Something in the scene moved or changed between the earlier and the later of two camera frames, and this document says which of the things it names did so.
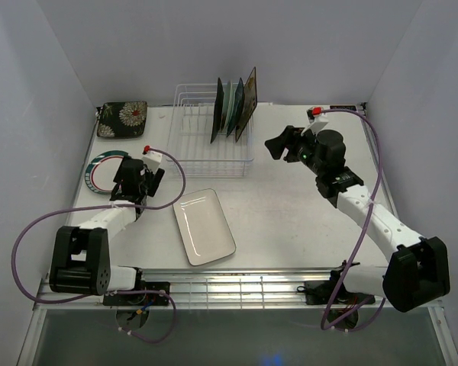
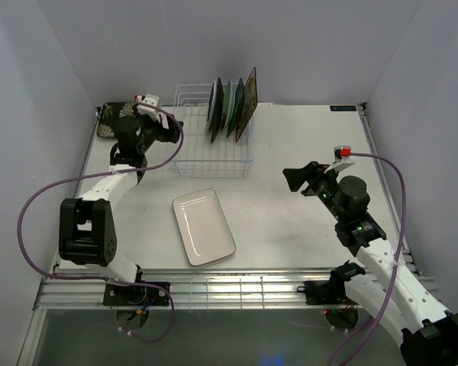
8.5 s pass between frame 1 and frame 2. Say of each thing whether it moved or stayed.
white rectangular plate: stayed
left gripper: moved
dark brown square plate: stayed
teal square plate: stayed
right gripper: moved
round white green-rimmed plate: moved
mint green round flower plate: stayed
